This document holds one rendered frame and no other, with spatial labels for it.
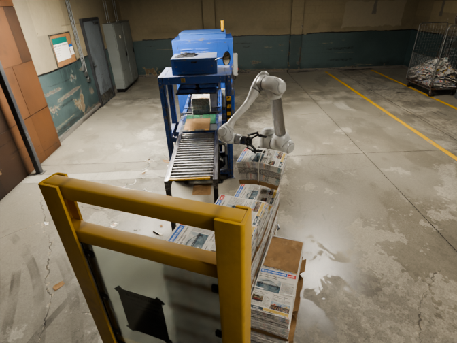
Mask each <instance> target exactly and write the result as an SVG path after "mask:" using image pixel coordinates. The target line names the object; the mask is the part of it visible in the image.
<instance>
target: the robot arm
mask: <svg viewBox="0 0 457 343"><path fill-rule="evenodd" d="M285 90H286V83H285V82H284V81H283V80H282V79H281V78H278V77H275V76H270V75H269V74H268V73H267V72H266V71H262V72H260V73H259V74H258V75H257V76H256V78H255V79H254V81H253V83H252V85H251V87H250V91H249V93H248V96H247V98H246V100H245V102H244V103H243V105H242V106H241V107H240V108H239V109H238V110H237V111H236V112H235V113H234V114H233V115H232V116H231V118H230V119H229V120H228V122H227V123H225V124H223V125H222V126H221V127H220V128H219V129H218V139H219V140H220V141H221V142H224V143H227V144H239V145H241V144H243V145H247V147H246V148H247V149H249V150H251V151H252V152H253V153H255V154H256V152H262V150H259V149H256V148H255V147H254V146H253V145H252V139H253V138H255V137H257V136H258V137H260V146H258V147H259V148H267V149H272V150H277V151H280V152H285V153H287V154H290V153H291V152H292V151H293V150H294V142H293V141H292V140H291V138H290V136H289V133H288V132H287V131H286V129H285V123H284V113H283V107H282V95H283V93H284V92H285ZM262 91H264V92H265V93H266V95H267V97H268V98H269V99H270V104H271V112H272V117H273V125H274V128H273V127H265V128H264V129H263V130H262V131H261V134H259V133H258V131H257V132H254V133H248V134H247V137H246V136H242V135H240V134H236V133H233V131H234V124H235V122H236V121H237V119H238V118H239V117H240V116H241V115H242V114H243V113H244V112H245V111H246V110H247V109H248V108H249V107H250V106H251V105H252V103H253V102H254V100H255V99H256V98H257V96H259V95H260V93H261V92H262ZM255 134H256V135H255ZM251 135H255V136H253V137H249V136H251ZM249 146H250V147H252V148H253V149H252V148H250V147H249Z"/></svg>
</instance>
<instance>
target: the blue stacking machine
mask: <svg viewBox="0 0 457 343"><path fill-rule="evenodd" d="M225 33H226V31H225V28H224V20H221V29H202V30H183V31H182V32H181V33H180V34H179V35H178V36H177V37H176V38H175V39H174V40H172V48H173V55H174V54H182V53H185V52H187V53H188V52H191V53H193V52H194V53H208V52H217V58H221V57H223V54H224V53H225V52H226V51H227V52H229V53H230V56H231V60H230V63H229V64H228V65H230V73H231V99H232V115H233V114H234V113H235V90H234V80H235V79H236V76H238V70H239V69H238V66H237V64H238V59H237V53H234V51H233V37H232V35H231V33H230V34H225ZM217 61H218V65H224V63H223V61H222V59H218V60H217ZM234 76H235V77H234ZM217 88H218V89H220V90H221V94H222V88H225V83H217ZM187 98H188V95H178V101H179V107H180V118H181V116H184V114H182V112H183V111H184V107H185V105H186V101H187ZM222 120H226V110H223V109H222Z"/></svg>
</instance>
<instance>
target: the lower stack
mask: <svg viewBox="0 0 457 343"><path fill-rule="evenodd" d="M273 236H275V235H272V236H271V238H270V240H269V243H268V246H267V249H266V250H267V251H265V255H264V258H263V262H262V264H261V267H260V271H259V274H258V278H257V280H256V284H255V286H254V289H253V292H252V296H251V328H255V329H259V330H263V331H266V332H269V333H272V334H274V335H277V336H279V337H282V338H286V339H288V336H289V332H290V325H291V320H292V315H293V308H294V301H295V297H296V290H297V286H298V282H299V275H300V271H301V265H302V261H303V260H302V255H303V247H304V242H303V247H302V251H301V258H300V261H299V268H298V272H297V273H294V272H289V271H285V270H282V269H277V268H274V267H269V266H265V265H263V264H264V262H265V258H266V256H267V252H268V249H269V245H270V243H271V239H272V237H273ZM275 237H279V236H275ZM279 238H283V237H279ZM285 239H289V238H285ZM289 240H292V239H289ZM294 241H298V240H294ZM298 242H301V241H298ZM250 343H289V341H285V340H281V339H279V338H274V337H272V336H268V335H265V334H262V333H258V332H255V331H252V330H250Z"/></svg>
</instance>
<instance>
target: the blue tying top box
mask: <svg viewBox="0 0 457 343"><path fill-rule="evenodd" d="M196 54H197V55H195V56H194V57H182V58H175V56H177V55H179V54H174V56H173V57H172V58H171V69H172V75H186V74H217V73H218V61H217V60H216V61H215V62H214V60H215V59H217V52H208V53H196Z"/></svg>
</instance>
